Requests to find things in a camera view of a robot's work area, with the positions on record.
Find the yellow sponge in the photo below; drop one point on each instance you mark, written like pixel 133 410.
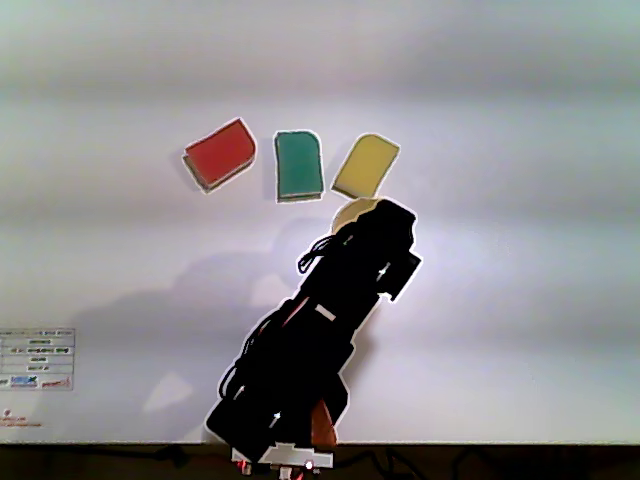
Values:
pixel 367 162

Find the white paper cup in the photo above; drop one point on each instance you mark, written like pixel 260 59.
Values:
pixel 347 215

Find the printed paper label sheet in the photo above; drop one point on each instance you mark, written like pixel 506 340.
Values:
pixel 37 350

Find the red sponge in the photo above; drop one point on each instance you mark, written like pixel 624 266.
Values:
pixel 220 152

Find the green sponge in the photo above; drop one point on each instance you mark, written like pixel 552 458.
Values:
pixel 297 162

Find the orange base plate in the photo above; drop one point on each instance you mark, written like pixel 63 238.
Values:
pixel 322 427

